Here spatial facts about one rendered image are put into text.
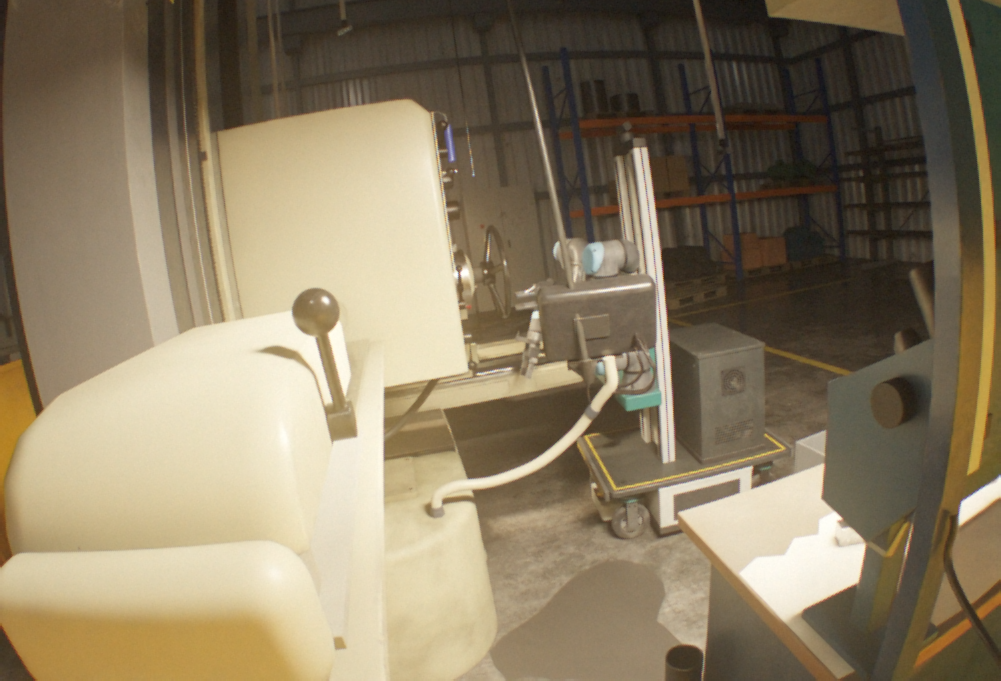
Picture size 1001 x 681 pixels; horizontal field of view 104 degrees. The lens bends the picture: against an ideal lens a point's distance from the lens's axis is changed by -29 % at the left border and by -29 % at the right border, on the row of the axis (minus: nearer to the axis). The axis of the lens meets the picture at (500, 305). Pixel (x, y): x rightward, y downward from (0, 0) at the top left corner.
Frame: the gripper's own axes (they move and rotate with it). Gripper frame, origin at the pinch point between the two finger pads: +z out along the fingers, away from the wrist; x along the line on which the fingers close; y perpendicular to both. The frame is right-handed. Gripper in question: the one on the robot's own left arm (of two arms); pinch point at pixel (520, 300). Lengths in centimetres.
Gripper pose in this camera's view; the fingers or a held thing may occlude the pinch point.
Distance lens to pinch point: 232.8
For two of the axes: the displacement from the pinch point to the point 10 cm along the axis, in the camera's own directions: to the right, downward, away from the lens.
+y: 2.4, 6.5, -7.2
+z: -9.7, 1.6, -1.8
